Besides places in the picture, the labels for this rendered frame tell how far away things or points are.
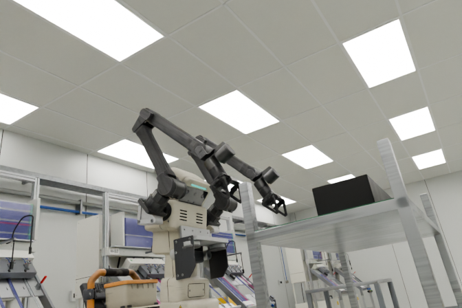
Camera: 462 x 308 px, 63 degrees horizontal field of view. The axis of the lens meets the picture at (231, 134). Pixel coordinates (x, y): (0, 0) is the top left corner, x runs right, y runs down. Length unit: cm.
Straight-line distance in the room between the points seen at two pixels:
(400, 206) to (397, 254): 968
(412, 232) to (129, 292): 128
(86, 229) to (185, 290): 244
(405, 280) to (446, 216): 185
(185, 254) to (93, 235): 237
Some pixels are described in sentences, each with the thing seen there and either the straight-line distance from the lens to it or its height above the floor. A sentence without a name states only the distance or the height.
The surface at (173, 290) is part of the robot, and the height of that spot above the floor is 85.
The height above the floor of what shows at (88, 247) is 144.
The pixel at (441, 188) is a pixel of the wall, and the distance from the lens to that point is 1071.
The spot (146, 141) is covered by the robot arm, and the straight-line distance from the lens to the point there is 173.
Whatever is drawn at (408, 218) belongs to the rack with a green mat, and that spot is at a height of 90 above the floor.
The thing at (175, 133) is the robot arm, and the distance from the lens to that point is 163.
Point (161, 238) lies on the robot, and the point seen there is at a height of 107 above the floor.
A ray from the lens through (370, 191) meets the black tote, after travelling 117.
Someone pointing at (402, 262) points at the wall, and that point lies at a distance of 1066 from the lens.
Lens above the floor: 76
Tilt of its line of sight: 24 degrees up
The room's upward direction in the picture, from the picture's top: 8 degrees counter-clockwise
